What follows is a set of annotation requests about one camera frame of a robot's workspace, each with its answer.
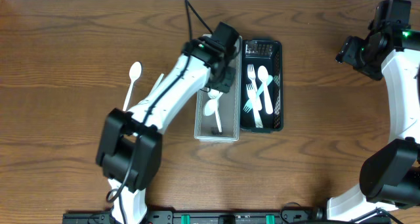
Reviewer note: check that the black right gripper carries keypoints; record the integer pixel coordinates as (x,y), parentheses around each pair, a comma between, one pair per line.
(346,53)

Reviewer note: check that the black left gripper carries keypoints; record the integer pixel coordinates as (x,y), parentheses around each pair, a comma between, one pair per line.
(224,80)

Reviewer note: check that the white plastic fork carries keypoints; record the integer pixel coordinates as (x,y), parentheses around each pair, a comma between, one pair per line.
(252,76)

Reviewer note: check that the mint green plastic fork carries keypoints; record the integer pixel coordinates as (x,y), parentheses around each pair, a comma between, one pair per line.
(248,106)

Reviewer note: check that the thick white plastic spoon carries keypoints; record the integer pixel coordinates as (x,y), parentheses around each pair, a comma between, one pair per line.
(263,77)

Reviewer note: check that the thin white spoon long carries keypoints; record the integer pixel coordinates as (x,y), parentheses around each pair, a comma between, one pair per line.
(158,81)

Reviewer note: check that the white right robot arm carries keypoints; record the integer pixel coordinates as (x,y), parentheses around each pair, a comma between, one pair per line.
(389,180)

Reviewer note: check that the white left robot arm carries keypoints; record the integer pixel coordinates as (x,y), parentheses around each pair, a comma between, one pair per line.
(130,146)

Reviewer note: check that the dark green plastic basket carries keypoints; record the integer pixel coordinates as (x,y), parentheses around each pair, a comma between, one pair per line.
(268,53)

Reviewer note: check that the clear plastic basket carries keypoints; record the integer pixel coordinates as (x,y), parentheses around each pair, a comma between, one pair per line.
(206,129)

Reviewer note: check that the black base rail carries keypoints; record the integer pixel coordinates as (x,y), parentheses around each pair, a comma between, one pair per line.
(287,215)

